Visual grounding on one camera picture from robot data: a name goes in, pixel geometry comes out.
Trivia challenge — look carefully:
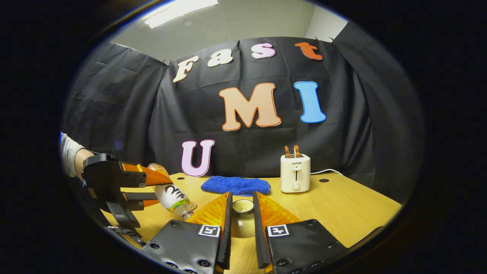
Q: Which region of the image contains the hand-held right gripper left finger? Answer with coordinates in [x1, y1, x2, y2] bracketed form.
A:
[142, 191, 233, 274]

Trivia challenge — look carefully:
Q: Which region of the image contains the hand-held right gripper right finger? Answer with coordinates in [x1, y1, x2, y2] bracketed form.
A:
[253, 191, 347, 274]

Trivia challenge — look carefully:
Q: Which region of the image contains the white teacup lid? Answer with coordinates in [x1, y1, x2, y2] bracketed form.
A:
[230, 199, 256, 239]

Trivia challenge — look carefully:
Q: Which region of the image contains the clear water bottle orange label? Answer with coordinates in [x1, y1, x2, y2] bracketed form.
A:
[148, 163, 197, 221]

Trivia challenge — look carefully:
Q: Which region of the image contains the blue folded towel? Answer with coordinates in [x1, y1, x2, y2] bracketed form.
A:
[200, 175, 271, 196]

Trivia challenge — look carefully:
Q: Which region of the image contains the black backdrop cloth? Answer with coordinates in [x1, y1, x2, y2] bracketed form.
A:
[61, 20, 425, 206]

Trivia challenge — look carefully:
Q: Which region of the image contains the cream toaster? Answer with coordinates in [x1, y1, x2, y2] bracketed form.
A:
[280, 153, 311, 194]

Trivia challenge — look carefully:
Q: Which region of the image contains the ceiling light panel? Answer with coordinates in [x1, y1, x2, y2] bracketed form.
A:
[144, 0, 219, 29]

